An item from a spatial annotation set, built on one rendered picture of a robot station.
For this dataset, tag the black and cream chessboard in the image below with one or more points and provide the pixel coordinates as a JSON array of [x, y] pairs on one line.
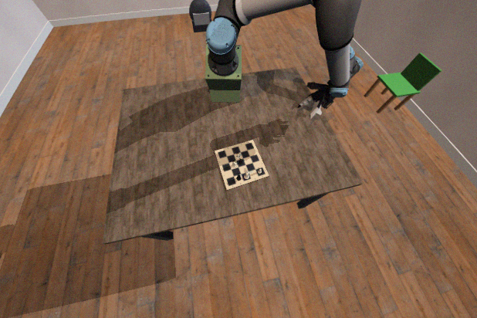
[[251, 162]]

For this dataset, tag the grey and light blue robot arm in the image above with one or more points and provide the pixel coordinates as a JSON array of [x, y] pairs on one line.
[[335, 21]]

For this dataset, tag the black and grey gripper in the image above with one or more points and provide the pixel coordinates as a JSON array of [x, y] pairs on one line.
[[318, 96]]

